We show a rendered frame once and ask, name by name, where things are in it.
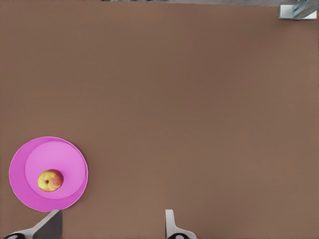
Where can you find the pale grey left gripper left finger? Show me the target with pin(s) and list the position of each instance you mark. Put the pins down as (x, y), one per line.
(48, 226)

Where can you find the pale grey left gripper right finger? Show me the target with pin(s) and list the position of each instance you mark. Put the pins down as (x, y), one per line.
(172, 227)

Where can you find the yellow-red apple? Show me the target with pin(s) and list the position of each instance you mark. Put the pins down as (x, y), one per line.
(50, 180)

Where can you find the pink round plate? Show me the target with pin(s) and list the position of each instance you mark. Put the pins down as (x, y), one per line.
(49, 159)

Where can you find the silver frame post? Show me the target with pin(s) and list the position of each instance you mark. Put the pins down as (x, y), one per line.
(296, 11)

